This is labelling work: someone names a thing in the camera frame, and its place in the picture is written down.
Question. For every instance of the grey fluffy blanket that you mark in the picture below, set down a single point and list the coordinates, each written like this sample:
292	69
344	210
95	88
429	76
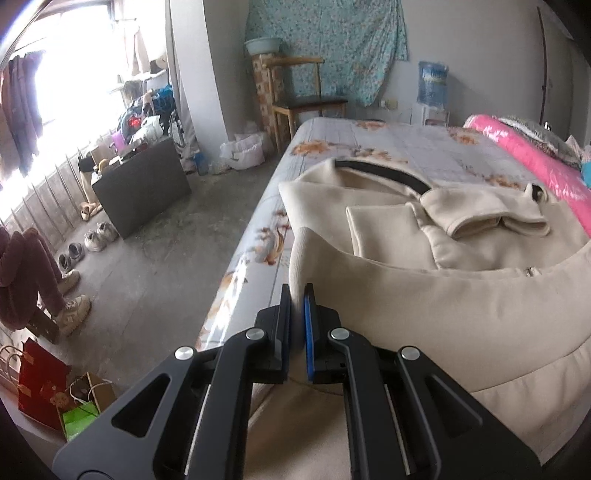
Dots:
540	136

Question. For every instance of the green paper bag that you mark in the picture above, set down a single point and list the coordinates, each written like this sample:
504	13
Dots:
78	420

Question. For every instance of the blue plastic container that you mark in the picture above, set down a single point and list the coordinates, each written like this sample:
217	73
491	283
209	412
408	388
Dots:
201	164

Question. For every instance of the blue printed cloth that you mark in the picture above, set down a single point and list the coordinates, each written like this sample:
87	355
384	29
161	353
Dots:
587	173

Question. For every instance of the blue water jug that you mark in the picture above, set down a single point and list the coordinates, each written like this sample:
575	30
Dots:
432	85

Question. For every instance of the beige tall boots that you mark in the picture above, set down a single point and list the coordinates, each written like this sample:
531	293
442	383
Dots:
90	189

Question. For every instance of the white plastic bag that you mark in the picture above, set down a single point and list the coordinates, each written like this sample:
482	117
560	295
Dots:
244	152

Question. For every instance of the beige zip jacket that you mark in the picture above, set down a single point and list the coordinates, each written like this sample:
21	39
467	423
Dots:
461	314

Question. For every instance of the beige hanging garment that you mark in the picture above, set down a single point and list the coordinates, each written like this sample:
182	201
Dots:
143	50

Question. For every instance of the dark long pole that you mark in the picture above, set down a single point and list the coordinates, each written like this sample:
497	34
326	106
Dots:
545	55

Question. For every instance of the pink printed blanket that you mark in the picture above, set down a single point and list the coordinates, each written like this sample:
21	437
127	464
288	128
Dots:
521	147

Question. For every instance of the teal floral wall cloth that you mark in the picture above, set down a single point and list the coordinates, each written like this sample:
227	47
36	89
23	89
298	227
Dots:
332	37

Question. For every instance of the dark cabinet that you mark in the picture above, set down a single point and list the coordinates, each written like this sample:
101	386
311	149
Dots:
143	189

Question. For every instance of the red paper bag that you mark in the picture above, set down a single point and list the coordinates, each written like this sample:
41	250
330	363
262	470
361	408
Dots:
41	387

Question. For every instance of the pile of clothes and bags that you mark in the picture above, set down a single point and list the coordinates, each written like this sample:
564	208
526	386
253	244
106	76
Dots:
147	120

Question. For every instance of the white paper bag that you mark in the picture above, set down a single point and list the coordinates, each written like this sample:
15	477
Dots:
9	374

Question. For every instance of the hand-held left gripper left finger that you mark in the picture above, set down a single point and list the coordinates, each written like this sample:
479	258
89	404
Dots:
284	332

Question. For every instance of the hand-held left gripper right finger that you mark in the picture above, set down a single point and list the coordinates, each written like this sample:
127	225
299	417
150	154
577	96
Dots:
308	341

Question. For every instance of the wooden chair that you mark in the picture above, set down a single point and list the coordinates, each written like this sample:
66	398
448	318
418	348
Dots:
309	104

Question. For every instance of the wall socket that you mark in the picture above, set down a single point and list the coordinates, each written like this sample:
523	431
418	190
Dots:
390	104

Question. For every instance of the dark hanging clothes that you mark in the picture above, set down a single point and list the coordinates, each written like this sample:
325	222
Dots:
23	110

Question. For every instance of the metal window railing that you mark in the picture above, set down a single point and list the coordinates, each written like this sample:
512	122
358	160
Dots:
46	203

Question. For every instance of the brown paper bag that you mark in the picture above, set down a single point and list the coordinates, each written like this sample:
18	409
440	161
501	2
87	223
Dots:
99	392

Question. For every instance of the grey slipper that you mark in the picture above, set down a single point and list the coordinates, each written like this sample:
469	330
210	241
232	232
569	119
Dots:
65	262
75	251

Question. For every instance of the patterned stand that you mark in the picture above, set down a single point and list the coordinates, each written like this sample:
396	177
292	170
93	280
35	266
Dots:
265	92

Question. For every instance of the white sneaker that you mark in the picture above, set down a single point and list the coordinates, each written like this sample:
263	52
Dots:
95	241
107	232

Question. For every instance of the teal basin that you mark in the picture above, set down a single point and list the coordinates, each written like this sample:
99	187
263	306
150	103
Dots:
262	45

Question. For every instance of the white water dispenser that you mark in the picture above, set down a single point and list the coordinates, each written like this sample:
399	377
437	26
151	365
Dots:
431	119

